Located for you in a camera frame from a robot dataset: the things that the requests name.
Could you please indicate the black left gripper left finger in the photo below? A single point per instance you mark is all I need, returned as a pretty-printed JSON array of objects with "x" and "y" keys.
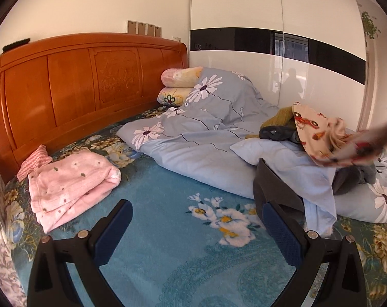
[{"x": 50, "y": 283}]

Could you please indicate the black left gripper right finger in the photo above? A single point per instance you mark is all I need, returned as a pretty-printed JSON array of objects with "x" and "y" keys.
[{"x": 343, "y": 283}]

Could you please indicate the cream car-print children's garment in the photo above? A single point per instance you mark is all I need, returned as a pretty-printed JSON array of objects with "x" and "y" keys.
[{"x": 328, "y": 143}]

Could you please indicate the grey floral side fabric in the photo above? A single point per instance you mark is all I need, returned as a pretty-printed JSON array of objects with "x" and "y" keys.
[{"x": 11, "y": 291}]

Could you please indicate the folded pink floral blanket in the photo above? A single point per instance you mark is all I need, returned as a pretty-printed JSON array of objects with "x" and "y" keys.
[{"x": 62, "y": 190}]

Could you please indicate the light blue shirt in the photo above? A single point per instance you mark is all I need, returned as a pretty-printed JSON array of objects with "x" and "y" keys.
[{"x": 296, "y": 169}]

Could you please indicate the pink checkered small cloth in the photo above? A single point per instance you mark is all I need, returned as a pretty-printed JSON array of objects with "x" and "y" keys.
[{"x": 36, "y": 160}]

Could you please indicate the teal floral bed blanket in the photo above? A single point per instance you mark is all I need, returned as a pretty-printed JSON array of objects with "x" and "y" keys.
[{"x": 171, "y": 254}]

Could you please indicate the olive green garment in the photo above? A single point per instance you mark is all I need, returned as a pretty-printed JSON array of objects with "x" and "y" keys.
[{"x": 280, "y": 127}]

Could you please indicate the orange wooden bed headboard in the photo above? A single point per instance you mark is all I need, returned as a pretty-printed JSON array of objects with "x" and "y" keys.
[{"x": 56, "y": 91}]

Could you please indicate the grey-blue daisy-print duvet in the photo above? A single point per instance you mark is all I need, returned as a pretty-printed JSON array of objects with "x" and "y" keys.
[{"x": 194, "y": 140}]

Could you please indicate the yellow floral lower pillow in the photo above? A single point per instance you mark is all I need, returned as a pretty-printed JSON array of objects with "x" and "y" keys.
[{"x": 173, "y": 97}]

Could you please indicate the black object on headboard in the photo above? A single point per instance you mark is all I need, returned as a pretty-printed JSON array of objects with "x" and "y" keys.
[{"x": 15, "y": 45}]

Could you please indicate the white glossy wardrobe black stripe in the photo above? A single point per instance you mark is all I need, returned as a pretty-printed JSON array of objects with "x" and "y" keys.
[{"x": 310, "y": 51}]

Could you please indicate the green hanging plant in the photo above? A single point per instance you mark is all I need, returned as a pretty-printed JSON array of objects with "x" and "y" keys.
[{"x": 370, "y": 29}]

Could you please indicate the row of wall switches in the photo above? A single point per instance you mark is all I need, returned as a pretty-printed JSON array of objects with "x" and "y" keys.
[{"x": 140, "y": 28}]

